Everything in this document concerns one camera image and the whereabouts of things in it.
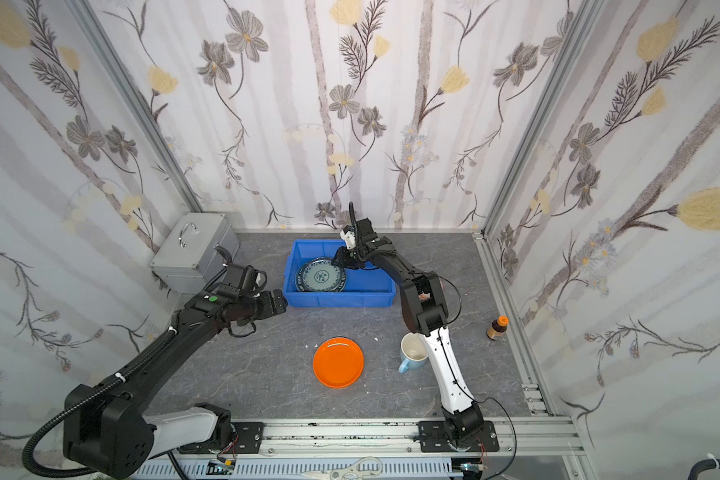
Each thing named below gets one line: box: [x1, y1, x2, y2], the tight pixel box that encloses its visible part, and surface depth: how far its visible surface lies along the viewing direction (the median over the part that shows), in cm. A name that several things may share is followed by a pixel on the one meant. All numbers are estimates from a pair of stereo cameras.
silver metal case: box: [149, 212, 240, 293], surface depth 97 cm
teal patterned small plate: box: [296, 257, 347, 293], surface depth 104 cm
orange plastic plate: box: [313, 337, 365, 389], surface depth 88 cm
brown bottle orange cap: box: [486, 315, 509, 341], surface depth 90 cm
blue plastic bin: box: [283, 239, 397, 307], surface depth 100 cm
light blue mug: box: [398, 332, 429, 373], surface depth 81 cm
